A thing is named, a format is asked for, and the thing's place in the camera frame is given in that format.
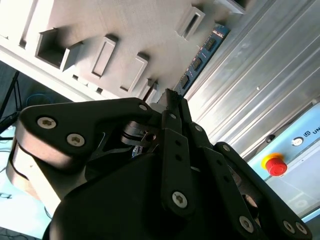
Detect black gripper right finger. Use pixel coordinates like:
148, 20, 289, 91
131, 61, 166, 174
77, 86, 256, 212
177, 98, 314, 240

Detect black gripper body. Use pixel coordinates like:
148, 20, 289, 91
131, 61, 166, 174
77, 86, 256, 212
44, 152, 241, 240

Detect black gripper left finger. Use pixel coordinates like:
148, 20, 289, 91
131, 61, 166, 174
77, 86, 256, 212
15, 88, 198, 218

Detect blue RAM stick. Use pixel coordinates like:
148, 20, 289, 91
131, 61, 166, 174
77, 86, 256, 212
174, 23, 231, 101

